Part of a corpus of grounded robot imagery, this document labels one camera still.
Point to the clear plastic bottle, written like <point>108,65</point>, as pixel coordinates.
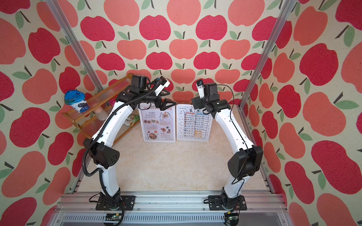
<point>100,113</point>

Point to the left aluminium frame post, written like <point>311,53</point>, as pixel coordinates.
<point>76,45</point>

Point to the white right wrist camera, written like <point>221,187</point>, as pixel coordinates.
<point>200,87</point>

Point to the white rack box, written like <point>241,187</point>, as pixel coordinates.
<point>157,141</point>
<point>193,140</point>

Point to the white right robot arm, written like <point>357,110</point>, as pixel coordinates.
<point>247,157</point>

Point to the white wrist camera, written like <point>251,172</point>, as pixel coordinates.
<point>160,84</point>
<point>200,87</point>

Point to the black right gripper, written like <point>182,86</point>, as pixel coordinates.
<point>197,102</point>

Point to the pink lidded cup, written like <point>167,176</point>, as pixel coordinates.
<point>112,101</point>

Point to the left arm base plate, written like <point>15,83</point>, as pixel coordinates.
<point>105,204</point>

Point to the blue lidded yogurt cup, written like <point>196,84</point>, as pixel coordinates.
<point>76,100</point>

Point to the right aluminium frame post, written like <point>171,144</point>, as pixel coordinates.
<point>270,44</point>

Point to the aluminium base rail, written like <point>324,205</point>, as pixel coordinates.
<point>175,208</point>

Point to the right white rack box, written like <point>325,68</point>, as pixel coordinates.
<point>193,140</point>

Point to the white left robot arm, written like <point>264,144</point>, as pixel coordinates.
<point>99,156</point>

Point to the green snack packet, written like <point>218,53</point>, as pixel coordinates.
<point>131,120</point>

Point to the left white rack box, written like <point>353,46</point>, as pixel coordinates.
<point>157,141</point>

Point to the aluminium frame post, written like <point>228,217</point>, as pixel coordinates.
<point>76,45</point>
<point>270,44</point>

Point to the restaurant special menu sheet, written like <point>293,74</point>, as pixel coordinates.
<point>157,121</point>

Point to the white dotted menu sheet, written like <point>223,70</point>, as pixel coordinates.
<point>194,121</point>

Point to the wooden spice shelf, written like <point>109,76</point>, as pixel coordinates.
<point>88,123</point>

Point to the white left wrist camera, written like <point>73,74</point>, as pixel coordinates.
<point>160,84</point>

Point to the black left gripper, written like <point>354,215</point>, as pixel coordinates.
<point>163,106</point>

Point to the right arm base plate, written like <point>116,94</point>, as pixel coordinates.
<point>215,202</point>

